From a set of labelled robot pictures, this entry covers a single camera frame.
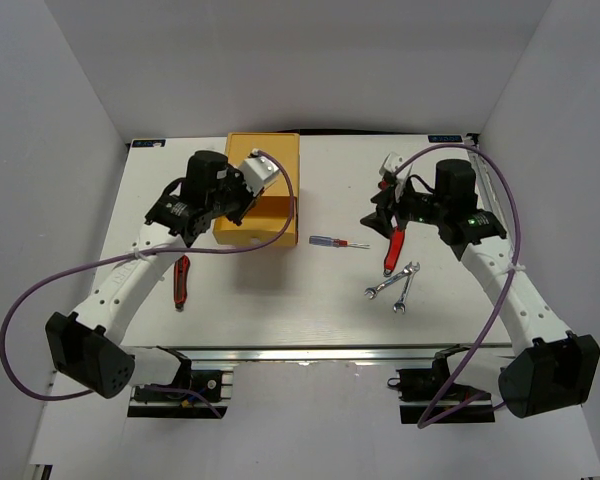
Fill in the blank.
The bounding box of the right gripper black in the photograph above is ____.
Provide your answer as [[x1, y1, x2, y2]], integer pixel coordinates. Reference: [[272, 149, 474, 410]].
[[359, 176, 447, 240]]

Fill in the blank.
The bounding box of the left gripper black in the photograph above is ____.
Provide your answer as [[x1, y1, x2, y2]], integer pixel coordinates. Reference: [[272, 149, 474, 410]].
[[206, 165, 264, 226]]

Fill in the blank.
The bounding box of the yellow top drawer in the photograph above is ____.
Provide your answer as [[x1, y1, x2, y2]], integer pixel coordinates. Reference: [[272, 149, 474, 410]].
[[213, 195, 290, 247]]

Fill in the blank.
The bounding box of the large blue handle screwdriver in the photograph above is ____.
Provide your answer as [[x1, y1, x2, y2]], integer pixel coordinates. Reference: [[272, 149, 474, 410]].
[[309, 235, 370, 250]]

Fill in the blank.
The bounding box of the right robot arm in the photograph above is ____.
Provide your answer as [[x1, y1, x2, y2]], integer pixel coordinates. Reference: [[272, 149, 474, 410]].
[[360, 154, 600, 425]]

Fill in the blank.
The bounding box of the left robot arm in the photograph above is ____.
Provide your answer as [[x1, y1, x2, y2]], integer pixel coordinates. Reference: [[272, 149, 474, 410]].
[[45, 150, 279, 399]]

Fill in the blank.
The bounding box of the red utility knife centre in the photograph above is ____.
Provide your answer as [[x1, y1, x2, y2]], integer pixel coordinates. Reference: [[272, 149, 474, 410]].
[[383, 227, 405, 277]]

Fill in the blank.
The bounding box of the red utility knife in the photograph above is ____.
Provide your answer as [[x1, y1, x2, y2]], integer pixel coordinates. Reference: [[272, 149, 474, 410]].
[[173, 255, 191, 312], [383, 227, 405, 277]]

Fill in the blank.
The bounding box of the silver wrench upper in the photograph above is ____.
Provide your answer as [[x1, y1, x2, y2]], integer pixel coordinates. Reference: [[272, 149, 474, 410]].
[[364, 262, 420, 299]]

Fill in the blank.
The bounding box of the silver wrench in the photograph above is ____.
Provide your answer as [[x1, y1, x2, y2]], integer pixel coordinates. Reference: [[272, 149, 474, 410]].
[[364, 262, 420, 299], [393, 273, 415, 314]]

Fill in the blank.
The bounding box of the left blue table sticker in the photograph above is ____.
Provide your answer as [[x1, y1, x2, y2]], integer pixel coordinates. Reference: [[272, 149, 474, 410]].
[[131, 139, 166, 148]]

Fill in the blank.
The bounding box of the blue table sticker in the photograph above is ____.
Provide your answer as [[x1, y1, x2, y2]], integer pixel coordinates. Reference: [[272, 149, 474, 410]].
[[131, 139, 166, 148], [427, 135, 464, 144]]

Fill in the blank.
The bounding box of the red utility knife left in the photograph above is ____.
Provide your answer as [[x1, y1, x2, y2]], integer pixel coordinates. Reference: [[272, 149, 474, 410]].
[[173, 255, 191, 312]]

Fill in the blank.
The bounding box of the yellow drawer cabinet shell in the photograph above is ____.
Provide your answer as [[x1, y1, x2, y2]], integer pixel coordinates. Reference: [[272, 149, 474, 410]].
[[225, 132, 300, 196]]

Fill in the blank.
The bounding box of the right blue table sticker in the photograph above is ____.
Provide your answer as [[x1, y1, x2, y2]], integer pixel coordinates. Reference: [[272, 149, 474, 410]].
[[427, 135, 464, 144]]

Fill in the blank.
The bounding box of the silver wrench lower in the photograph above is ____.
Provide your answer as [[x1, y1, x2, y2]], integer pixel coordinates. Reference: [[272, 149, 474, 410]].
[[393, 273, 415, 314]]

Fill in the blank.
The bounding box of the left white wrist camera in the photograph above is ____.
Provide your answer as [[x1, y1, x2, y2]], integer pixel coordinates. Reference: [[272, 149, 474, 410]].
[[238, 149, 280, 196]]

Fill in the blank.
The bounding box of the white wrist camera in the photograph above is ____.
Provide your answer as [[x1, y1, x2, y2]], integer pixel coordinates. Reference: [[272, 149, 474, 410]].
[[238, 149, 280, 196], [379, 152, 412, 201]]

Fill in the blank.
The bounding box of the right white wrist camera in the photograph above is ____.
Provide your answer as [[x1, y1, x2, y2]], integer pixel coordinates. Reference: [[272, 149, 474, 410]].
[[379, 152, 412, 201]]

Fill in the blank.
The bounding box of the aluminium right side rail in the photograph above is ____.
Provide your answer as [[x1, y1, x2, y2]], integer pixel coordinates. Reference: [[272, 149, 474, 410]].
[[468, 151, 512, 238]]

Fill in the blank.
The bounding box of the aluminium rail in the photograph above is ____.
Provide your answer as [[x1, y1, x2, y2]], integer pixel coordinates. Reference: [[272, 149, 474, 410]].
[[468, 151, 512, 238], [72, 342, 511, 369]]

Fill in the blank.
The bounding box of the aluminium front rail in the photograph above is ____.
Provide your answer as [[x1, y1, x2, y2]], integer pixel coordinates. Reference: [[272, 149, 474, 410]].
[[72, 342, 511, 369]]

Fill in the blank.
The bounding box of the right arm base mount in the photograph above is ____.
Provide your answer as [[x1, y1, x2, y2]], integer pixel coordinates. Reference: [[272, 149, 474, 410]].
[[387, 355, 495, 425]]

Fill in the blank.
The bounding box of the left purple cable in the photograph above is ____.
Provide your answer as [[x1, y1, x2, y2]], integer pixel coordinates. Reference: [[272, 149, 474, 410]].
[[0, 149, 299, 403]]

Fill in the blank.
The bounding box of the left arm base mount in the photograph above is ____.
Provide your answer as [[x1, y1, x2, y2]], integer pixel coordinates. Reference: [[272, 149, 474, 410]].
[[127, 354, 233, 420]]

